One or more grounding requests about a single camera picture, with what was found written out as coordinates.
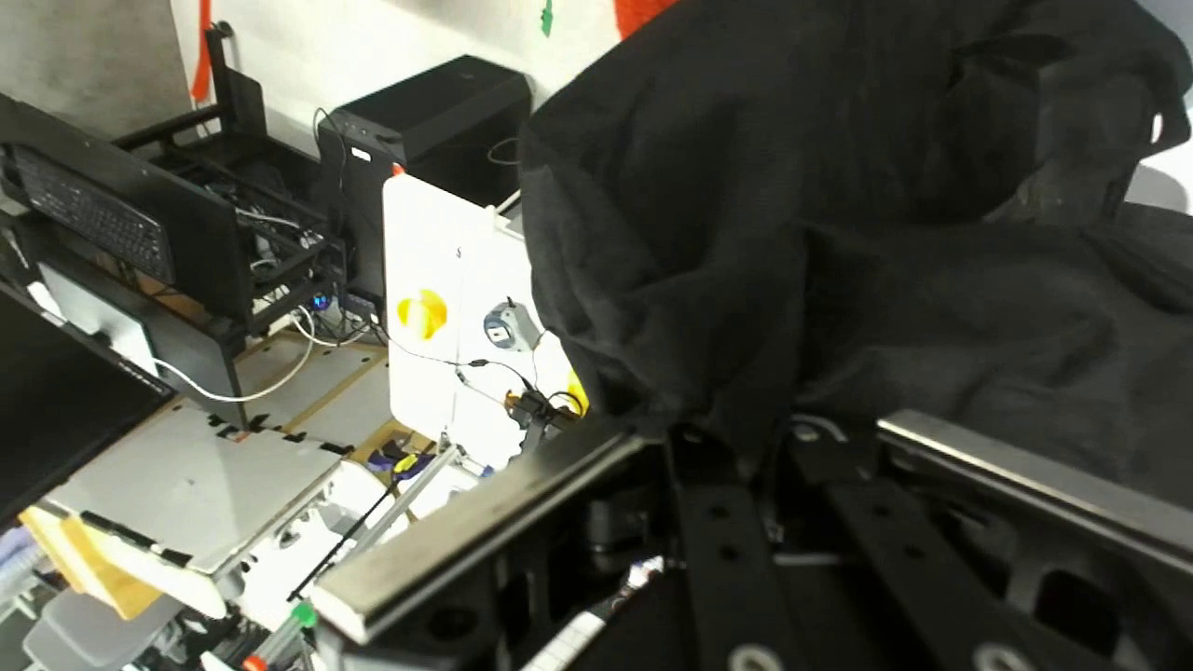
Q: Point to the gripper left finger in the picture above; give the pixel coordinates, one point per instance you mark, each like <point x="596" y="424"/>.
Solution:
<point x="396" y="576"/>

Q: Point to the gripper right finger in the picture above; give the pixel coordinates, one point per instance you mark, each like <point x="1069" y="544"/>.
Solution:
<point x="1105" y="508"/>

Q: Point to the black fabric bag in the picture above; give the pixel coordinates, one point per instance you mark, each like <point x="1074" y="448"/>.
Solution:
<point x="864" y="208"/>

